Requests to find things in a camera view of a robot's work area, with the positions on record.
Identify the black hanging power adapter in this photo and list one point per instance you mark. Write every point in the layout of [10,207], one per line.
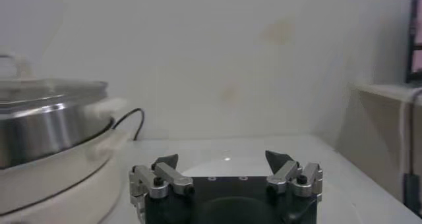
[412,192]

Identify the round glass pot lid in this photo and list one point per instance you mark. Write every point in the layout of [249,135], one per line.
[49,87]

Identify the stainless steel steamer basket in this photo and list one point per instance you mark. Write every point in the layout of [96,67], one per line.
[49,129]

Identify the white work table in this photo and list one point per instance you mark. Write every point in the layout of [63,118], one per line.
[346,195]

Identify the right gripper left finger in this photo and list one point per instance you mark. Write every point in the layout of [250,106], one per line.
[165,177]

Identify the grey laptop with open windows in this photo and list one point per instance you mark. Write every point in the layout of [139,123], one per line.
[416,31]

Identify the cream electric cooker pot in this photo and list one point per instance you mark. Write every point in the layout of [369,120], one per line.
[59,185]

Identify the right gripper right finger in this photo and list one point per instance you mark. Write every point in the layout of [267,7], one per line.
[290,174]

